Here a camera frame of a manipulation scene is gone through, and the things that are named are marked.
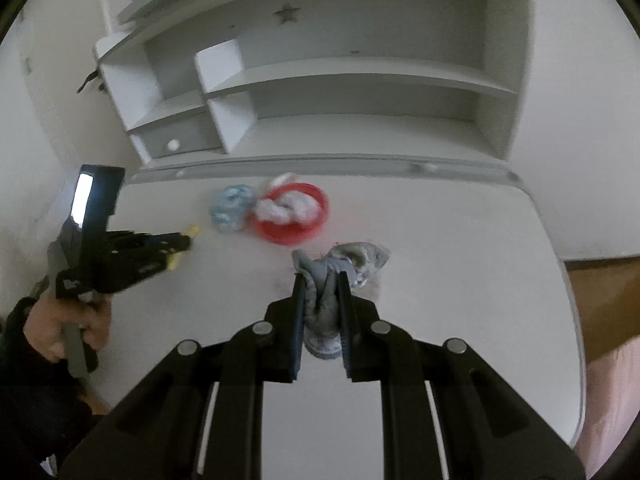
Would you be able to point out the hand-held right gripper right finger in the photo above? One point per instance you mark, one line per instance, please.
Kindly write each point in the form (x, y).
(344, 327)

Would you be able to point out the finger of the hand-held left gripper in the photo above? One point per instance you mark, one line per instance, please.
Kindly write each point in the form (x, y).
(140, 270)
(150, 243)

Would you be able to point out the red bowl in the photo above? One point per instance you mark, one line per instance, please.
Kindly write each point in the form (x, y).
(280, 233)

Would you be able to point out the blue and white plastic bag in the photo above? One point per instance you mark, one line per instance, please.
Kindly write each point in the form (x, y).
(231, 208)

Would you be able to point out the blue-grey wrapper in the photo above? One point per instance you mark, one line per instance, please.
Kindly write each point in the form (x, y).
(325, 285)

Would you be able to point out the person's left forearm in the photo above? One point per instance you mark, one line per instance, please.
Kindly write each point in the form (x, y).
(30, 410)

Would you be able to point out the pink blanket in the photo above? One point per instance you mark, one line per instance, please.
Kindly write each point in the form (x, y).
(615, 400)

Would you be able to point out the small yellow wrapper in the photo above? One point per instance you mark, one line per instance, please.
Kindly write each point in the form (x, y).
(192, 231)

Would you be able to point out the grey hutch drawer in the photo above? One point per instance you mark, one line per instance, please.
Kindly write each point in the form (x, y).
(185, 137)

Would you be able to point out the white door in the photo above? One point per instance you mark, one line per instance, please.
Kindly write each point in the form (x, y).
(60, 125)

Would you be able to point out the white desk hutch shelf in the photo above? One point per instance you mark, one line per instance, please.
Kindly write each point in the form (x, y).
(350, 60)

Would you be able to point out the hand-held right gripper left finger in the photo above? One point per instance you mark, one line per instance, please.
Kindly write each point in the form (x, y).
(298, 327)

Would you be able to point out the person's left hand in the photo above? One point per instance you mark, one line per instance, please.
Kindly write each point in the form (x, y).
(50, 332)

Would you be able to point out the white round drawer knob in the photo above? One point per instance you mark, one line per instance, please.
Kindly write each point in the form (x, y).
(173, 145)

